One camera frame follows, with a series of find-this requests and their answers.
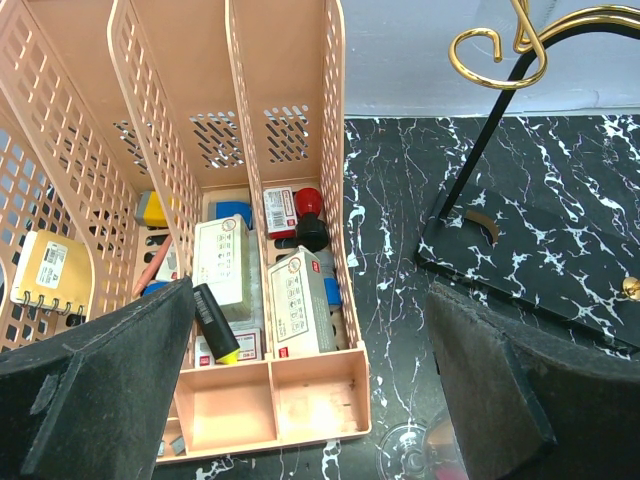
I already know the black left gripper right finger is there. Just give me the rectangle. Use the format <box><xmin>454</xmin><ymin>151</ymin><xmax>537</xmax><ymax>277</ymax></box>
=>
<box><xmin>427</xmin><ymin>283</ymin><xmax>639</xmax><ymax>479</ymax></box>

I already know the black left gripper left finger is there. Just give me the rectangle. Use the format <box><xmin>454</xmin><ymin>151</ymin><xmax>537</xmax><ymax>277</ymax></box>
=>
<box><xmin>1</xmin><ymin>277</ymin><xmax>195</xmax><ymax>479</ymax></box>

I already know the clear wine glass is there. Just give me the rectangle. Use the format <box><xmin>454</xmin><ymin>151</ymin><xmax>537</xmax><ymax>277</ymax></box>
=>
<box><xmin>376</xmin><ymin>409</ymin><xmax>468</xmax><ymax>480</ymax></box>

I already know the gold spiral notebook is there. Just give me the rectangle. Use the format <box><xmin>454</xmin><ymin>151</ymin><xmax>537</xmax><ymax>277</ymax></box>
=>
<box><xmin>10</xmin><ymin>230</ymin><xmax>92</xmax><ymax>316</ymax></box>

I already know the black yellow highlighter marker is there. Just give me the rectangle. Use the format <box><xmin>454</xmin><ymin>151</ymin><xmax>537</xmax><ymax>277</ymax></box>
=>
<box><xmin>193</xmin><ymin>283</ymin><xmax>240</xmax><ymax>365</ymax></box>

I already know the pink pen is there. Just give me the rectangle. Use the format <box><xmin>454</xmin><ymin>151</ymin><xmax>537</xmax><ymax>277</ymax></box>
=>
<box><xmin>132</xmin><ymin>235</ymin><xmax>172</xmax><ymax>297</ymax></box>

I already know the yellow grey block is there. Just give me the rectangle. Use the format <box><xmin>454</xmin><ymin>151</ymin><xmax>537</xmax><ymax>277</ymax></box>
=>
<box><xmin>134</xmin><ymin>190</ymin><xmax>168</xmax><ymax>228</ymax></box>

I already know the red white small box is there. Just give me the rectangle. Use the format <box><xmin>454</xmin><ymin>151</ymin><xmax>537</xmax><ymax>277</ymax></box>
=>
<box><xmin>263</xmin><ymin>187</ymin><xmax>298</xmax><ymax>239</ymax></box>

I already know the pink plastic file organizer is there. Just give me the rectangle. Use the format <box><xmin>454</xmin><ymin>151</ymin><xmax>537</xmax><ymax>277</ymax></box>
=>
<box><xmin>1</xmin><ymin>1</ymin><xmax>371</xmax><ymax>466</ymax></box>

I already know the gold wire wine glass rack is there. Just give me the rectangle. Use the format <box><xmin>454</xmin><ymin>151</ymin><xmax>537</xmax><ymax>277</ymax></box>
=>
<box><xmin>415</xmin><ymin>1</ymin><xmax>639</xmax><ymax>353</ymax></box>

